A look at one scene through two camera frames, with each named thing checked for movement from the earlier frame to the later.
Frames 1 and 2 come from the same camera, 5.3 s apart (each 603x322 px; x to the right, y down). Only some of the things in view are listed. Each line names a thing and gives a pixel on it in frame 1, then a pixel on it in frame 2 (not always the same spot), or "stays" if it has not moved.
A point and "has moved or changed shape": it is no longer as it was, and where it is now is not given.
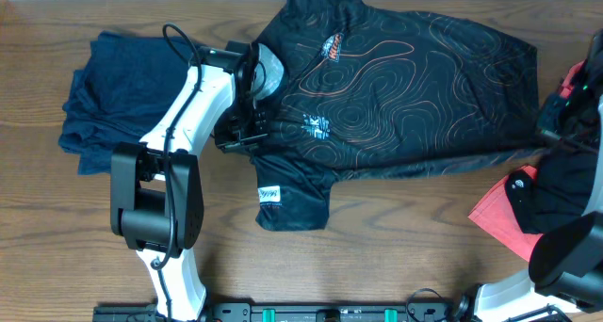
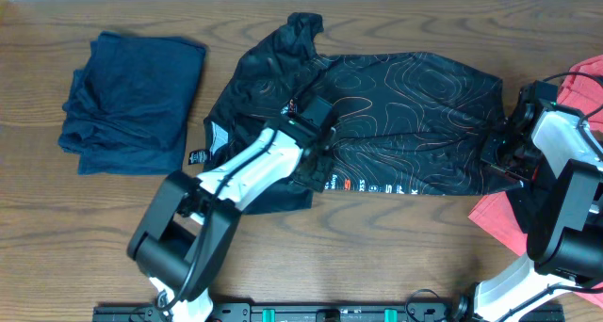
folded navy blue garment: [119, 93] stays
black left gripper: [262, 132] → [319, 181]
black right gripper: [547, 126] → [491, 142]
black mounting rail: [295, 313] stays
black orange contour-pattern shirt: [368, 88] has moved or changed shape
